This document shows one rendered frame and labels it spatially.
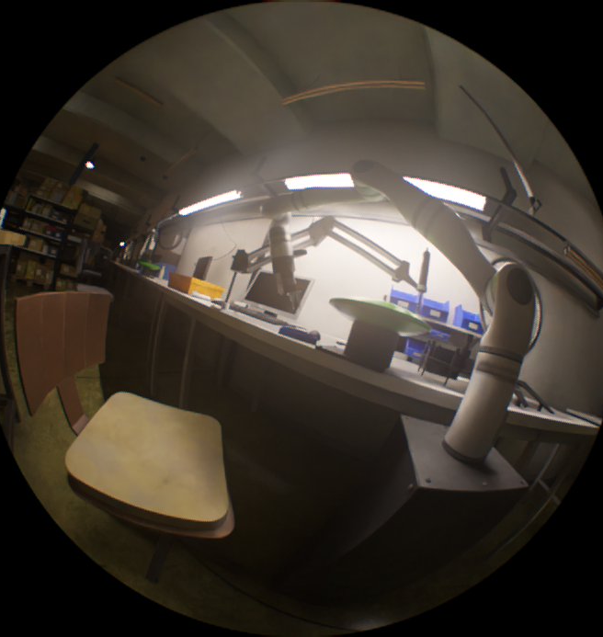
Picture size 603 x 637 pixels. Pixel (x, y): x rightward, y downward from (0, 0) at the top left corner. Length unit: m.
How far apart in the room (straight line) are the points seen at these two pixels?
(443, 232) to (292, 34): 3.31
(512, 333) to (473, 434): 0.16
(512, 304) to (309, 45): 3.38
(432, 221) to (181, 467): 0.69
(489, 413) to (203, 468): 0.53
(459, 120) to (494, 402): 2.90
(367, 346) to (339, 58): 3.36
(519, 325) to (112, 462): 0.73
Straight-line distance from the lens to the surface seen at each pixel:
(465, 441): 0.35
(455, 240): 0.39
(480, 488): 0.32
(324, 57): 3.39
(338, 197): 0.57
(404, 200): 0.42
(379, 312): 0.41
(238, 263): 0.84
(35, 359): 0.46
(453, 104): 2.90
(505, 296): 0.35
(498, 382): 0.34
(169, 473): 0.45
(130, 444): 0.51
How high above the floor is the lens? 0.99
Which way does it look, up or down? level
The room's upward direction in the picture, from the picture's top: 17 degrees clockwise
